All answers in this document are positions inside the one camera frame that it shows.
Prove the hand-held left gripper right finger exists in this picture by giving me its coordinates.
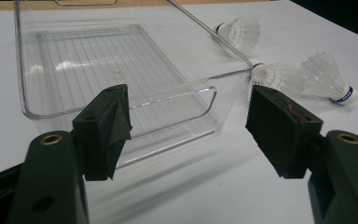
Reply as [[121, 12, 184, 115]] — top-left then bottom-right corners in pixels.
[[245, 85, 324, 179]]

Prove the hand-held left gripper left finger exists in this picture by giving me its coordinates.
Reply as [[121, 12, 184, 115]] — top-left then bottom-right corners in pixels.
[[71, 83, 133, 182]]

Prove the white shuttlecock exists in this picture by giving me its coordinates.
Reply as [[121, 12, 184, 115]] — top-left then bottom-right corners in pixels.
[[214, 17, 261, 56], [300, 51, 358, 106], [249, 63, 309, 99]]

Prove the clear plastic container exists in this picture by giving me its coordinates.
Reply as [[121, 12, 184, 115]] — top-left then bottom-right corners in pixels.
[[13, 0, 254, 171]]

